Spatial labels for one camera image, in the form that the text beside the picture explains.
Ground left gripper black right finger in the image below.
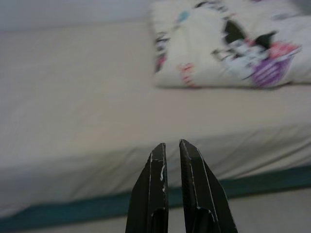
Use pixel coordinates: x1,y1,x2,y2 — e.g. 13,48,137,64
178,138,238,233

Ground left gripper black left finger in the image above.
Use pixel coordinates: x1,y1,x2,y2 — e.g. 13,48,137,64
125,142,169,233

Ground cream cartoon print blanket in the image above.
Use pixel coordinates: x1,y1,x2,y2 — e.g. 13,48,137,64
148,0,311,89

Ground mattress with cream sheet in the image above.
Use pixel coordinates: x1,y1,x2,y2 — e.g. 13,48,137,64
0,20,311,219

